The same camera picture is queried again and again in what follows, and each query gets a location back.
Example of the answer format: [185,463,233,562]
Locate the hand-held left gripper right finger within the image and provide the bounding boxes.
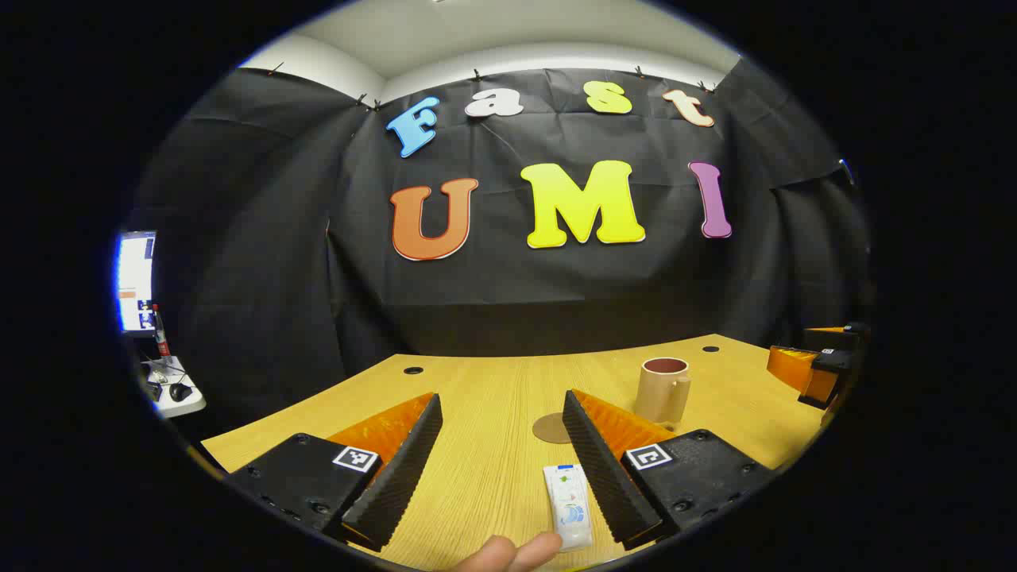
[562,388,775,551]

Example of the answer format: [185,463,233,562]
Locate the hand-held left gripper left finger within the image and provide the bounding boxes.
[226,392,444,553]

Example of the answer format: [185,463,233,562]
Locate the white toothpaste tube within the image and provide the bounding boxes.
[543,464,594,553]

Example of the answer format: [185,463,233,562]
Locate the round brown coaster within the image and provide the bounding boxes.
[532,412,574,445]

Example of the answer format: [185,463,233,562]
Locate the beige cup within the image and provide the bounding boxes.
[633,357,691,430]

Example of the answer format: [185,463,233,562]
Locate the wooden desktop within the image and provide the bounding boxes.
[200,334,827,572]

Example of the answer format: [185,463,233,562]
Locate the white side table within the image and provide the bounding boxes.
[139,355,207,419]

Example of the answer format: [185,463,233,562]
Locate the black backdrop cloth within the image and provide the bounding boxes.
[131,65,875,430]

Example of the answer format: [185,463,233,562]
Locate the computer monitor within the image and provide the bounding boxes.
[116,230,158,334]

